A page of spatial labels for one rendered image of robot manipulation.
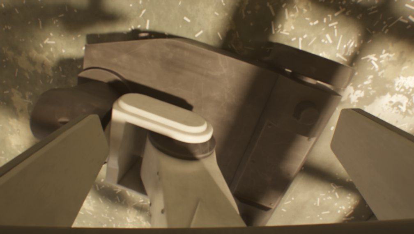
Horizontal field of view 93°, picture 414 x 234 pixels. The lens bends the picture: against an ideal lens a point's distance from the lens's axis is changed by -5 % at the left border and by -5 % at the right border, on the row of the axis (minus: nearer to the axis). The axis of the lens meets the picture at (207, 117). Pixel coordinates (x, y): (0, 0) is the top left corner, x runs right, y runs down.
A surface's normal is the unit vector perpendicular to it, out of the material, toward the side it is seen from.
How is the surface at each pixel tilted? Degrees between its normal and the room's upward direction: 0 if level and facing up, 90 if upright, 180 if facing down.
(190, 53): 0
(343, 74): 30
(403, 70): 0
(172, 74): 0
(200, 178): 90
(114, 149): 12
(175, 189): 90
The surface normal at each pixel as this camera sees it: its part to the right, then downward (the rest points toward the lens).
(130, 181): 0.29, -0.87
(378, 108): -0.18, 0.36
